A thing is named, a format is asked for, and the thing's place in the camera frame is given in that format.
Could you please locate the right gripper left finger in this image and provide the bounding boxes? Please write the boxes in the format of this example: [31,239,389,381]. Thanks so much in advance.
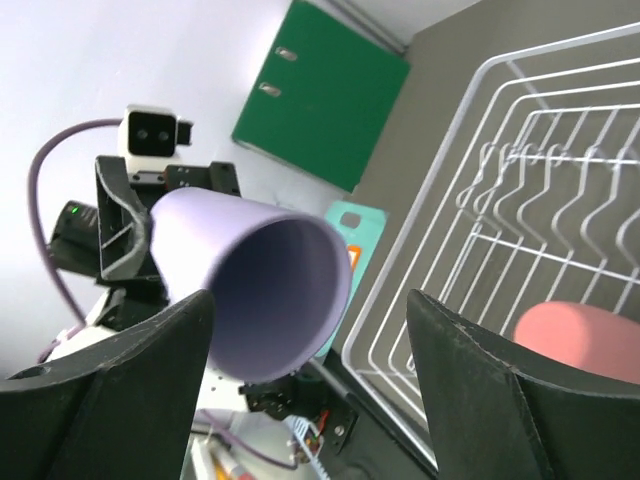
[1,290,214,479]

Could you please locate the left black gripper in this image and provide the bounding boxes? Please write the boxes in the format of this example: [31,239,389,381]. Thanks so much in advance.
[95,157,240,289]

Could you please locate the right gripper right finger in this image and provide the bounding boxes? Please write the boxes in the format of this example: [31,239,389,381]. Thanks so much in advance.
[406,290,639,479]

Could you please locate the purple cup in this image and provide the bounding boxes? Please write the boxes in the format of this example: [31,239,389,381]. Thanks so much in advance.
[150,187,352,383]

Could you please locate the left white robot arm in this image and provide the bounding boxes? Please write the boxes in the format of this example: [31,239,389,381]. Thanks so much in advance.
[38,153,330,479]

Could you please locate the pink cup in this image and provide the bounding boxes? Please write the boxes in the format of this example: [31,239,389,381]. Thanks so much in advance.
[513,301,639,384]

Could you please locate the teal cutting board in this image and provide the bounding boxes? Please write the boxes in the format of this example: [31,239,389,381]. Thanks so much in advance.
[313,199,390,359]

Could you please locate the green lever arch binder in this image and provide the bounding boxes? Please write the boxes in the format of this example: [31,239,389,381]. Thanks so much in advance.
[232,1,410,192]

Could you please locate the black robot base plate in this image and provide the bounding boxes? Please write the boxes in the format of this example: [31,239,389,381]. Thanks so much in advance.
[239,361,438,479]

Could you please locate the white wire dish rack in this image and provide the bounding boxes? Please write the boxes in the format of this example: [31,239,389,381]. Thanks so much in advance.
[341,22,639,465]

